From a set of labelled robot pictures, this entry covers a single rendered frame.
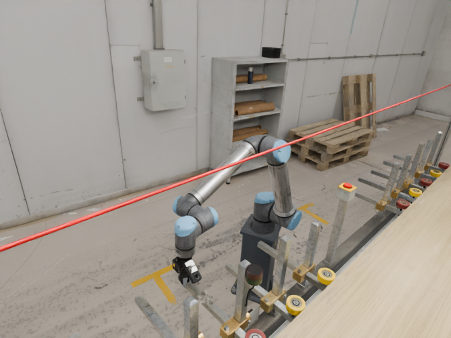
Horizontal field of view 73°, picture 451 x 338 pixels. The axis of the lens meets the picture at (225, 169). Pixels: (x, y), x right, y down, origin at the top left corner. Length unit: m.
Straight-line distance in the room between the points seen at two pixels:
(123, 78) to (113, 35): 0.41
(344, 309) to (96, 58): 2.93
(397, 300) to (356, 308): 0.21
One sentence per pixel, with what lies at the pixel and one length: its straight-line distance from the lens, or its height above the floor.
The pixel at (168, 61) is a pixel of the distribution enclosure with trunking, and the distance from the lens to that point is 3.40.
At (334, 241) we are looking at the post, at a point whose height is 0.88.
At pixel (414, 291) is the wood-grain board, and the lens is 1.72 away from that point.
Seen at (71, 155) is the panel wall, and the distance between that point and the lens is 3.54.
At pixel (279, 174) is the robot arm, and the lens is 1.75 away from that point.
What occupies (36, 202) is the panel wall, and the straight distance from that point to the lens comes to 3.69.
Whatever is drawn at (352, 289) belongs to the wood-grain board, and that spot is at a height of 0.90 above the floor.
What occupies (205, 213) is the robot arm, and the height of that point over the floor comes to 1.19.
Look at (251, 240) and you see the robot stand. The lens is 2.28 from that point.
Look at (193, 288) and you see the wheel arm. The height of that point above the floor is 0.86.
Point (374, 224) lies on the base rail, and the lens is 2.46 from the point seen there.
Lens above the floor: 1.97
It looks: 26 degrees down
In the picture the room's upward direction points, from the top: 3 degrees clockwise
